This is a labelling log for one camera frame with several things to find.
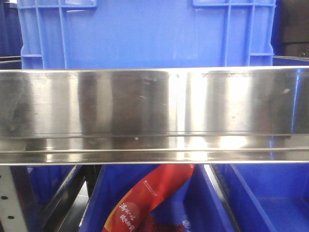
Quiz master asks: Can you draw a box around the red snack package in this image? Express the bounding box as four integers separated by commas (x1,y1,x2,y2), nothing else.
102,164,195,232

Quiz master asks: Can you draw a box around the blue bin left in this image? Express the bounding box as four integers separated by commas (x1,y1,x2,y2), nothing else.
27,165,73,205

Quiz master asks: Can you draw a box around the dark metal shelf rail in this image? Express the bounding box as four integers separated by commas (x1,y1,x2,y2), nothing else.
40,165,101,232

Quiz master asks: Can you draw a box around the blue bin centre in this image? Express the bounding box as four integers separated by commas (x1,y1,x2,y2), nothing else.
79,164,234,232

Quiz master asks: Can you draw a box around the white perforated frame post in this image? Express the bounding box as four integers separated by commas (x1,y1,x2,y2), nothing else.
0,166,28,232

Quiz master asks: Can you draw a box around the large blue plastic crate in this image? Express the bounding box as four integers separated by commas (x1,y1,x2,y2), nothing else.
17,0,276,69

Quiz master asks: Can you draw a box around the blue bin right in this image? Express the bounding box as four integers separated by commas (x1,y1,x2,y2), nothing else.
215,163,309,232

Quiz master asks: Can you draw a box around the blue bin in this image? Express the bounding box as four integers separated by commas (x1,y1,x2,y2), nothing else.
79,164,234,232
215,163,309,232
27,165,73,205

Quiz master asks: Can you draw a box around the stainless steel conveyor rail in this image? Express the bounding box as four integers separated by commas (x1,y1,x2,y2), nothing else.
0,66,309,165

